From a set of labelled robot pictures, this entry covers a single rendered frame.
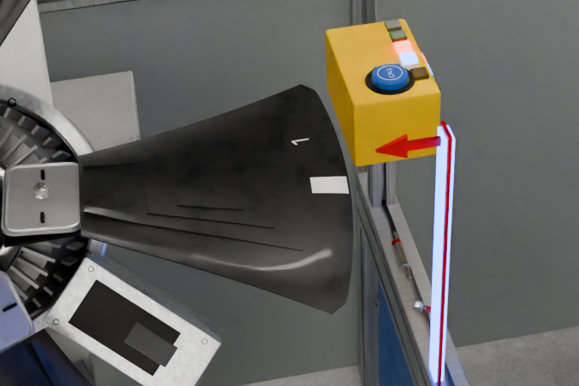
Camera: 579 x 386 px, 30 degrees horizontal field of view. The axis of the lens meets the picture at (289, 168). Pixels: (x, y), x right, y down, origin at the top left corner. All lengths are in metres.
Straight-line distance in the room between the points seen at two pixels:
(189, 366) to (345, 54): 0.43
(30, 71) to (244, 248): 0.37
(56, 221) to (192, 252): 0.11
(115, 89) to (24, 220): 0.73
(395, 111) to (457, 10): 0.57
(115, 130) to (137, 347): 0.57
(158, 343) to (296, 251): 0.19
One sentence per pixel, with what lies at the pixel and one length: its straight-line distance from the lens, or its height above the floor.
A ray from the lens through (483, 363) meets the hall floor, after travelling 2.32.
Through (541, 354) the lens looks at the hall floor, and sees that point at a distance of 2.35.
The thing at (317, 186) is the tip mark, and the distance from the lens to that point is 0.93.
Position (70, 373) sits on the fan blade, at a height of 1.05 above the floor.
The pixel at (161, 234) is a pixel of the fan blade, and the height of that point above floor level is 1.17.
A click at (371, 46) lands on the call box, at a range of 1.27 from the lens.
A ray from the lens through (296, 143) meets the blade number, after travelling 0.95.
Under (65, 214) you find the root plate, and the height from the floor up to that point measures 1.18.
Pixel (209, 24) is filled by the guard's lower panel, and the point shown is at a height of 0.90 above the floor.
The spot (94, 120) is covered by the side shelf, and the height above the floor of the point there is 0.86.
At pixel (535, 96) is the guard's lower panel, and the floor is 0.67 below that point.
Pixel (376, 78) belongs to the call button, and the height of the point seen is 1.08.
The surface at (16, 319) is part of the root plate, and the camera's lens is 0.96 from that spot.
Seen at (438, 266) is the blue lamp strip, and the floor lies 1.03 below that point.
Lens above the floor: 1.77
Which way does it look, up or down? 39 degrees down
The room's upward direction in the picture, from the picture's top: 4 degrees counter-clockwise
